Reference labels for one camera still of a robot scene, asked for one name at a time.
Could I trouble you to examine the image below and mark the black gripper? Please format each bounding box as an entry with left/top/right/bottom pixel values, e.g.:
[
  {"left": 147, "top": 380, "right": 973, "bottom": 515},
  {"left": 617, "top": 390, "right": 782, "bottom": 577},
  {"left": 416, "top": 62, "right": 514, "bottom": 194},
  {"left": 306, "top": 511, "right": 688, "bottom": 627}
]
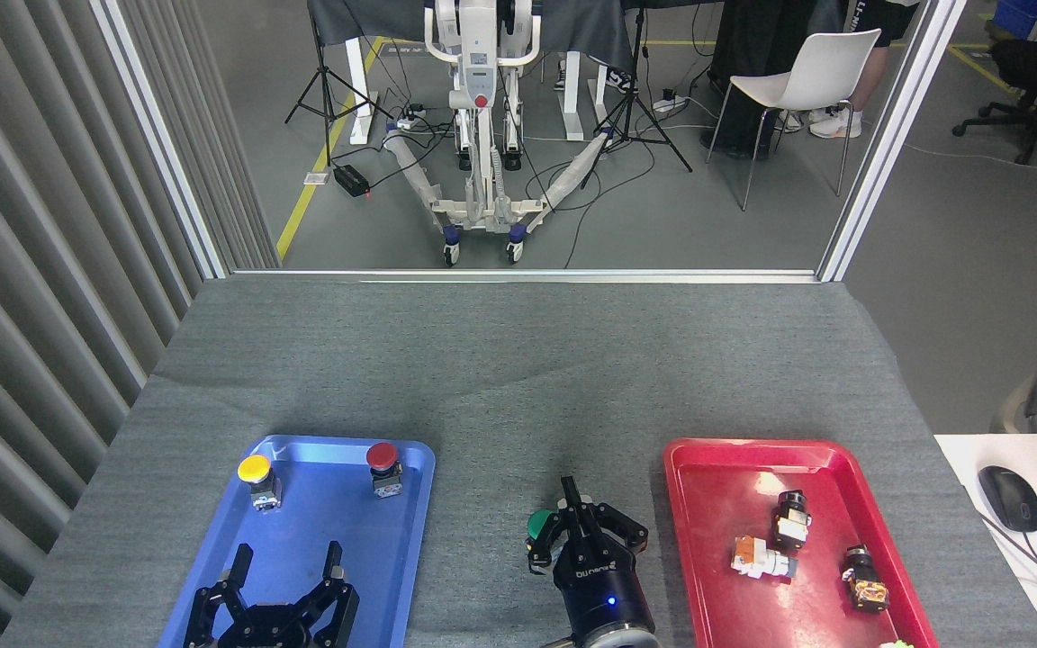
[
  {"left": 183, "top": 540, "right": 361, "bottom": 648},
  {"left": 525, "top": 475, "right": 657, "bottom": 643}
]

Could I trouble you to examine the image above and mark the yellow push button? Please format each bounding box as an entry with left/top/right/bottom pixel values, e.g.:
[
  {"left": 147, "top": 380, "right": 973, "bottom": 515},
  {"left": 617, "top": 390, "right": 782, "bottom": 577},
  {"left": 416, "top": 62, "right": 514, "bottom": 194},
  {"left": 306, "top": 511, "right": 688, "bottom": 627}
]
[{"left": 238, "top": 454, "right": 283, "bottom": 514}]

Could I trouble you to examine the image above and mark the red push button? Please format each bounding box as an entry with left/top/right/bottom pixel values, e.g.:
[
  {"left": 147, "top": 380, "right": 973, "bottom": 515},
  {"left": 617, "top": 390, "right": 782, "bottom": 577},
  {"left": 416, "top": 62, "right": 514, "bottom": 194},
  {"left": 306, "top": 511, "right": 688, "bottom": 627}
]
[{"left": 365, "top": 441, "right": 404, "bottom": 499}]

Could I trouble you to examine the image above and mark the blue plastic tray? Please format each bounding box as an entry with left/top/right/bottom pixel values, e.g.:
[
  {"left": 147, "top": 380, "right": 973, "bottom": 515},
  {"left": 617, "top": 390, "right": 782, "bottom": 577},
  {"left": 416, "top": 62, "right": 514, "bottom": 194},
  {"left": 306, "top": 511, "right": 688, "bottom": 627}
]
[{"left": 158, "top": 435, "right": 437, "bottom": 648}]

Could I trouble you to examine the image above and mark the red plastic tray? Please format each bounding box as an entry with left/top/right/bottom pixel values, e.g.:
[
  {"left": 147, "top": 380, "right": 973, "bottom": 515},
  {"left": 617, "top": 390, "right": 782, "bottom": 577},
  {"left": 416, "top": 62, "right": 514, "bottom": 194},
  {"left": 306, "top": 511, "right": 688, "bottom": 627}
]
[{"left": 663, "top": 437, "right": 941, "bottom": 648}]

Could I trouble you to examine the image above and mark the grey felt table cloth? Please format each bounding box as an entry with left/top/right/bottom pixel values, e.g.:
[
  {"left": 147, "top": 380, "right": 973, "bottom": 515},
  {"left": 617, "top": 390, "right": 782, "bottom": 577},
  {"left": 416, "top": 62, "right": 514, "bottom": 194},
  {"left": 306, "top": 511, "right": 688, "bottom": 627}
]
[{"left": 0, "top": 277, "right": 1037, "bottom": 648}]

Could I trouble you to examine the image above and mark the black computer mouse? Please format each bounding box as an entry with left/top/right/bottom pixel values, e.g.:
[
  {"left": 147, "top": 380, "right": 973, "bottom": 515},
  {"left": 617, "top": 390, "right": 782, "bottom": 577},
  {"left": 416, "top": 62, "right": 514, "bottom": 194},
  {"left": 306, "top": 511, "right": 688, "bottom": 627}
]
[{"left": 977, "top": 464, "right": 1037, "bottom": 534}]

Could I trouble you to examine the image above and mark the black tripod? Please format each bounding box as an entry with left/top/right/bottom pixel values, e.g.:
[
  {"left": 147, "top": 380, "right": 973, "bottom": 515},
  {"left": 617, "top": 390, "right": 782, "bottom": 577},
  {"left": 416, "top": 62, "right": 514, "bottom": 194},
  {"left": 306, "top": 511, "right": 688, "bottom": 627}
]
[
  {"left": 580, "top": 0, "right": 693, "bottom": 191},
  {"left": 284, "top": 0, "right": 393, "bottom": 169}
]

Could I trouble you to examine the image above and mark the grey slatted panel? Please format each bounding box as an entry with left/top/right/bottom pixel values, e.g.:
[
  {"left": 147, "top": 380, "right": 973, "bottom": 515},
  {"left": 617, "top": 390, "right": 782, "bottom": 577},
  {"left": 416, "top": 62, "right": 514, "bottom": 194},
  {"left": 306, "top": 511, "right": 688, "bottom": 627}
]
[{"left": 0, "top": 0, "right": 283, "bottom": 648}]

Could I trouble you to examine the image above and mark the person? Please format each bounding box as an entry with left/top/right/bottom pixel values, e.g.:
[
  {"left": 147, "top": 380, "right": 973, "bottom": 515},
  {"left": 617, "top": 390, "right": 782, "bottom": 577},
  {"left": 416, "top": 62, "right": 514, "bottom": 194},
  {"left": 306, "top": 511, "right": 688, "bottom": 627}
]
[
  {"left": 699, "top": 0, "right": 847, "bottom": 161},
  {"left": 808, "top": 0, "right": 921, "bottom": 140},
  {"left": 553, "top": 56, "right": 635, "bottom": 93}
]

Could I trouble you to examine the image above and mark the white stand on wheels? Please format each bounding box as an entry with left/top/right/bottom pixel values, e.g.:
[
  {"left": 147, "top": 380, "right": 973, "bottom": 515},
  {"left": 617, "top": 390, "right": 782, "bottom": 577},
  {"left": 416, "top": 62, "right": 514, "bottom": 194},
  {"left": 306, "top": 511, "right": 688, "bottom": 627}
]
[{"left": 383, "top": 0, "right": 614, "bottom": 267}]

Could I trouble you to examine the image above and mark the table with dark cloth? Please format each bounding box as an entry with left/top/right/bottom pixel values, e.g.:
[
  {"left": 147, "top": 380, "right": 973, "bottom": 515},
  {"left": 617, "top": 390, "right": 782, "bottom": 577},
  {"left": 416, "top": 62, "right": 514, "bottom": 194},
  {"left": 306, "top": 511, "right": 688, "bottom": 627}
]
[{"left": 307, "top": 0, "right": 638, "bottom": 145}]

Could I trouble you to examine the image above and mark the white plastic chair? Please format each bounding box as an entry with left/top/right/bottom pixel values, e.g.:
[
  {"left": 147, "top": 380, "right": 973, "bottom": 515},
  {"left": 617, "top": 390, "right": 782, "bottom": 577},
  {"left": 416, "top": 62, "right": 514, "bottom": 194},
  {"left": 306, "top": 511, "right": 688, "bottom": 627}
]
[{"left": 705, "top": 29, "right": 882, "bottom": 213}]

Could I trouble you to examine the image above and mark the black office chair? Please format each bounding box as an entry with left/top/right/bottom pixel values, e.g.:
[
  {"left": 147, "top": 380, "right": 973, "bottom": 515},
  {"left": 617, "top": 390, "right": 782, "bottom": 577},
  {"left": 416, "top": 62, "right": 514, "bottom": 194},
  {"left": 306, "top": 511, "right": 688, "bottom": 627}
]
[{"left": 951, "top": 0, "right": 1037, "bottom": 167}]

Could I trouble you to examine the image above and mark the blue bin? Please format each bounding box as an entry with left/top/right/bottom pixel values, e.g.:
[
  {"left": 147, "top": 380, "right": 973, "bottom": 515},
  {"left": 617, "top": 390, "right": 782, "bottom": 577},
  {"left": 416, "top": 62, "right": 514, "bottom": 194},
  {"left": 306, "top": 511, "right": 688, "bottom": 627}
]
[{"left": 993, "top": 0, "right": 1037, "bottom": 40}]

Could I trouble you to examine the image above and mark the white orange switch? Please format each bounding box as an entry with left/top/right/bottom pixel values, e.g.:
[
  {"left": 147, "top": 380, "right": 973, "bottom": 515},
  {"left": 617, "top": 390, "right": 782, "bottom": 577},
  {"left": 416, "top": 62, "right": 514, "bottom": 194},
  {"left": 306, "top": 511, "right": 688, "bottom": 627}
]
[{"left": 731, "top": 535, "right": 798, "bottom": 581}]

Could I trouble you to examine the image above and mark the black white switch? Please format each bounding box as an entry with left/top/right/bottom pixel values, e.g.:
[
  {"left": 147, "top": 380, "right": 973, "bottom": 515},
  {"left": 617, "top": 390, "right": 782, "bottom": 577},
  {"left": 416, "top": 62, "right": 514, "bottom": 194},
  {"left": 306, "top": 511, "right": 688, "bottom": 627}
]
[{"left": 771, "top": 490, "right": 813, "bottom": 552}]

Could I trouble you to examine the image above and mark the silver frame rail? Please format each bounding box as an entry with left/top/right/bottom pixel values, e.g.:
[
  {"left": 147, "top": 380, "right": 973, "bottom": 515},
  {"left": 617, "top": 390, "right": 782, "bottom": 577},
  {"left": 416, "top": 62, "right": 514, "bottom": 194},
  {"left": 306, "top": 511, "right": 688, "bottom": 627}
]
[{"left": 229, "top": 267, "right": 822, "bottom": 285}]

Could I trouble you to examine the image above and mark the black orange switch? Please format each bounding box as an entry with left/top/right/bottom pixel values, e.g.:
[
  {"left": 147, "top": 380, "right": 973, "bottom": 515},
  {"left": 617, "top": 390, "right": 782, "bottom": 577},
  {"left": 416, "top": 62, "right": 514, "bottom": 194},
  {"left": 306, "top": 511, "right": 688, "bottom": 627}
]
[{"left": 841, "top": 544, "right": 890, "bottom": 614}]

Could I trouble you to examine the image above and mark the silver frame post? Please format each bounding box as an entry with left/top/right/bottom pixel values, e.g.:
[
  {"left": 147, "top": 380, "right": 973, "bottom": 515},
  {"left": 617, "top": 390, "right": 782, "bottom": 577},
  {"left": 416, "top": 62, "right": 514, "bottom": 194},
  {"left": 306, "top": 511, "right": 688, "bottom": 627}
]
[
  {"left": 816, "top": 0, "right": 970, "bottom": 284},
  {"left": 89, "top": 0, "right": 229, "bottom": 281}
]

